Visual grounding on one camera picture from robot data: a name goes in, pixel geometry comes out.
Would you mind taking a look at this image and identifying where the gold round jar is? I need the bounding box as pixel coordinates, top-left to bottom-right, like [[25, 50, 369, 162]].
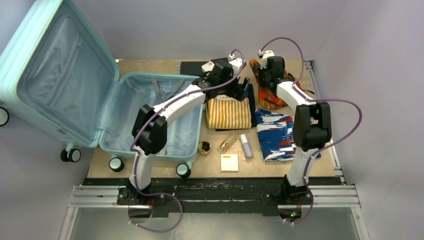
[[197, 141, 211, 156]]

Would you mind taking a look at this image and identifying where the yellow striped garment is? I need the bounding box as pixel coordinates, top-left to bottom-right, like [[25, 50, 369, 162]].
[[205, 94, 253, 130]]

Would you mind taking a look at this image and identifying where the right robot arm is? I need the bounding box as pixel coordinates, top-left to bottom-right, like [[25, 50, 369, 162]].
[[258, 55, 332, 204]]

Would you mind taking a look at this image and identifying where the black metal base rail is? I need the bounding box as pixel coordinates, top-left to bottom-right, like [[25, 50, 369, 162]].
[[68, 177, 360, 221]]

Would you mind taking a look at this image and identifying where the white power bank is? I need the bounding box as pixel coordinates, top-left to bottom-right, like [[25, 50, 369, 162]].
[[201, 61, 215, 73]]

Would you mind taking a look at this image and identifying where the white square box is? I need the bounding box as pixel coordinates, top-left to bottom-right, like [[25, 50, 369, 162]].
[[220, 154, 239, 172]]

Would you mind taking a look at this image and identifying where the light blue open suitcase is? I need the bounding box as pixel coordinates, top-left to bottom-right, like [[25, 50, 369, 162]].
[[0, 0, 195, 163]]

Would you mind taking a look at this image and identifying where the blue white patterned garment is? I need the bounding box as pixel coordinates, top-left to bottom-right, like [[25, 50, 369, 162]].
[[255, 105, 331, 166]]

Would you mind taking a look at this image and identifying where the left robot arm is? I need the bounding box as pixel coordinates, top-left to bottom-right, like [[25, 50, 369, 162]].
[[126, 58, 246, 205]]

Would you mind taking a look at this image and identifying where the clear gold perfume bottle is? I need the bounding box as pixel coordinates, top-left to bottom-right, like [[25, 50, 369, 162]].
[[216, 131, 239, 154]]

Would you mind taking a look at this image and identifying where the lavender cosmetic tube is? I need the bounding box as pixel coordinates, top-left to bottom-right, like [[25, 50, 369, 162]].
[[239, 134, 254, 159]]

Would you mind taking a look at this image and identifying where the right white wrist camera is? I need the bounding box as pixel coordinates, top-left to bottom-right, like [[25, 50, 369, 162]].
[[258, 50, 275, 69]]

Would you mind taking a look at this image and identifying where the orange camouflage garment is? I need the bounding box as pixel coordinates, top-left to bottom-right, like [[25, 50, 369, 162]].
[[249, 56, 313, 110]]

